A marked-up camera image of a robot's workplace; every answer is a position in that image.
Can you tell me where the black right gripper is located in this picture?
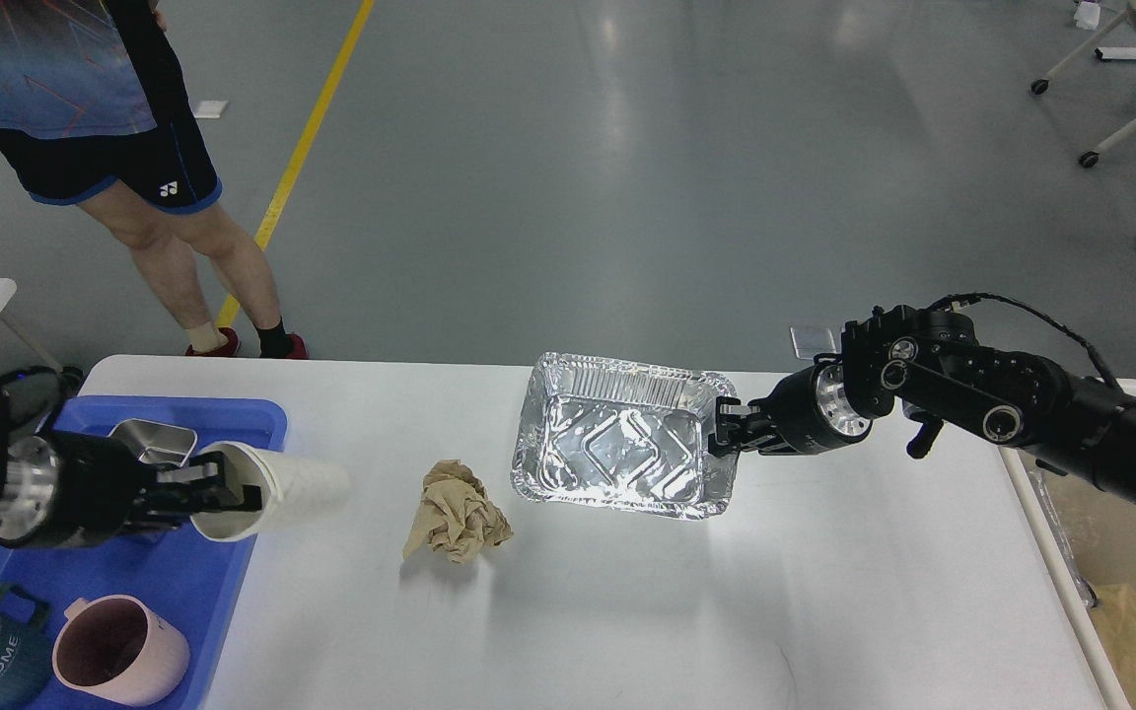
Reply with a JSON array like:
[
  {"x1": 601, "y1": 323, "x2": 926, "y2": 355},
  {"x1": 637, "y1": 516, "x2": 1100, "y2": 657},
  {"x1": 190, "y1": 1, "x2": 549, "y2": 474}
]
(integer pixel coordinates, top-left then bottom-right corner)
[{"x1": 708, "y1": 364, "x2": 872, "y2": 458}]

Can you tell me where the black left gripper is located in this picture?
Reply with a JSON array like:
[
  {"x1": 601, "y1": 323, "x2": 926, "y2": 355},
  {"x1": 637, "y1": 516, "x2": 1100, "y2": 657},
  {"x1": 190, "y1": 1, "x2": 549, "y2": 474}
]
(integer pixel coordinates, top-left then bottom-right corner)
[{"x1": 0, "y1": 431, "x2": 264, "y2": 549}]

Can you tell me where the stainless steel rectangular container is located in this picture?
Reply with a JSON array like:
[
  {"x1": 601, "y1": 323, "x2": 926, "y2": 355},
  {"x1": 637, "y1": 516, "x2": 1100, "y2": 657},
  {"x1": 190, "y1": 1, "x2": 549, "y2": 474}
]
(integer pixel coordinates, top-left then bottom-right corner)
[{"x1": 108, "y1": 418, "x2": 198, "y2": 468}]

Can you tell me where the white paper cup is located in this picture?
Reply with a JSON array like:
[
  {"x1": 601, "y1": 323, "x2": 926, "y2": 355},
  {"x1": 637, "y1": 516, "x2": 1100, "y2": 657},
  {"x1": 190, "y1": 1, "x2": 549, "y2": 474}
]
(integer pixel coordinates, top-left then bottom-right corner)
[{"x1": 190, "y1": 441, "x2": 353, "y2": 542}]

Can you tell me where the aluminium foil tray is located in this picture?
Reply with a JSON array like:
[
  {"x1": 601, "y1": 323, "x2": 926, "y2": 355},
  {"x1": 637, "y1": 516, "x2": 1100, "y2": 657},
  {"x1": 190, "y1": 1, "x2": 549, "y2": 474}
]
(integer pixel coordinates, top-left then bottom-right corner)
[{"x1": 510, "y1": 352, "x2": 738, "y2": 520}]

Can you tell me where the pink mug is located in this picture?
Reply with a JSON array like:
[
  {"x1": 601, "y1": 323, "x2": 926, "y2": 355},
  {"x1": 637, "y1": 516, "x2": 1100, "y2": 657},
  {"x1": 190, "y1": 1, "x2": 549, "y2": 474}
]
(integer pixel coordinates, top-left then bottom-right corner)
[{"x1": 51, "y1": 595, "x2": 190, "y2": 707}]

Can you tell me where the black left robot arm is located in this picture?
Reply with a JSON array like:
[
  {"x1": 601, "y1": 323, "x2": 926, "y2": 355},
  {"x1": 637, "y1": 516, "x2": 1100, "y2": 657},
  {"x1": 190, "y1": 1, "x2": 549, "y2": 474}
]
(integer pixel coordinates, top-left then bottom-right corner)
[{"x1": 0, "y1": 387, "x2": 269, "y2": 549}]

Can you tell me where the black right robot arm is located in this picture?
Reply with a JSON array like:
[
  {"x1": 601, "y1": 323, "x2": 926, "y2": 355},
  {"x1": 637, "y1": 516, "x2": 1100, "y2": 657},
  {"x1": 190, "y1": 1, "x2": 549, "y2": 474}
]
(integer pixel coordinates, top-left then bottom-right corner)
[{"x1": 707, "y1": 293, "x2": 1136, "y2": 506}]

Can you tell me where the blue plastic tray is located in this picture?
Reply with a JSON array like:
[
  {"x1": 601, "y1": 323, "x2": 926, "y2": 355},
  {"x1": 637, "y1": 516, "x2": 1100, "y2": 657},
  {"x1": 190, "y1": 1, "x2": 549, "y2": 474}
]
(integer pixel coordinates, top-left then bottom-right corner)
[{"x1": 0, "y1": 395, "x2": 289, "y2": 709}]

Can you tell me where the floor plate left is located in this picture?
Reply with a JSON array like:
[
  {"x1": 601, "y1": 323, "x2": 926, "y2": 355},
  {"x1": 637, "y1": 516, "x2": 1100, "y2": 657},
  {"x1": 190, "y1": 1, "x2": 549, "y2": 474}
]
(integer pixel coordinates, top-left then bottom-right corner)
[{"x1": 790, "y1": 326, "x2": 840, "y2": 361}]

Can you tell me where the beige plastic bin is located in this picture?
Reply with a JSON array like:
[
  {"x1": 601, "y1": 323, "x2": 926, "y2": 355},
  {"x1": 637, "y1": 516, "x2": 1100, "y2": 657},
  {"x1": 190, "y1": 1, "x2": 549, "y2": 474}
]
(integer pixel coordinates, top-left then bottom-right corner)
[{"x1": 1000, "y1": 379, "x2": 1136, "y2": 710}]

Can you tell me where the person in patterned shirt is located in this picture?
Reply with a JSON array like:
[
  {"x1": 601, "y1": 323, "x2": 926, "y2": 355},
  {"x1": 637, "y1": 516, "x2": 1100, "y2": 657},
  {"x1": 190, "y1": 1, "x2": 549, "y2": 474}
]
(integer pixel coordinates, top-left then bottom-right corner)
[{"x1": 0, "y1": 1, "x2": 308, "y2": 360}]

